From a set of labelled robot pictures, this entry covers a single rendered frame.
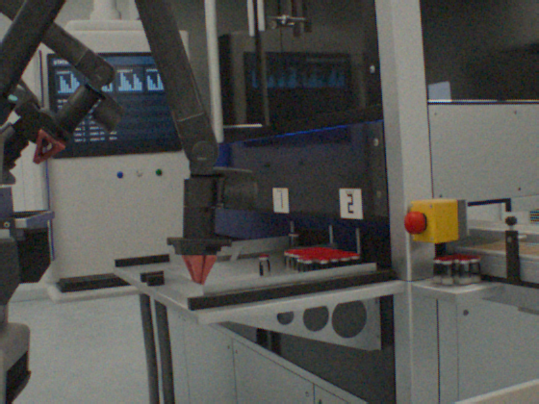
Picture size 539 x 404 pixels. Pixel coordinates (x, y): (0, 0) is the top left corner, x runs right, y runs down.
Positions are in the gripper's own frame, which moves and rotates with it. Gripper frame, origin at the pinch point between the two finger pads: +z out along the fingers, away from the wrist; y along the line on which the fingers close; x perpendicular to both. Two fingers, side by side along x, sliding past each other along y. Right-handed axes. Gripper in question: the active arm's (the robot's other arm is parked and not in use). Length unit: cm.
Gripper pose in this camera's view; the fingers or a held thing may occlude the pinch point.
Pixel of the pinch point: (197, 290)
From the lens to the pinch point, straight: 122.1
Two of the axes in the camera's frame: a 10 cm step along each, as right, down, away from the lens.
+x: -4.0, -0.3, 9.2
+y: 9.2, 0.1, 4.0
